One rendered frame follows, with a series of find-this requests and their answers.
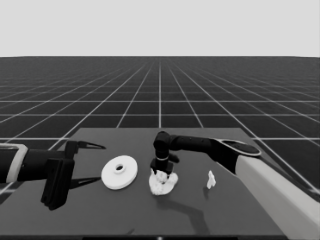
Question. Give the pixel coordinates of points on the large thick white disc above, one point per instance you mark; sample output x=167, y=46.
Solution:
x=113, y=180

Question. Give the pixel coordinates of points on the white round pin carrier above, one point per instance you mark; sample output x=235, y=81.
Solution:
x=167, y=188

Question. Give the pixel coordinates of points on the small white T-shaped piece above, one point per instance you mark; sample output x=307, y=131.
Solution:
x=211, y=181

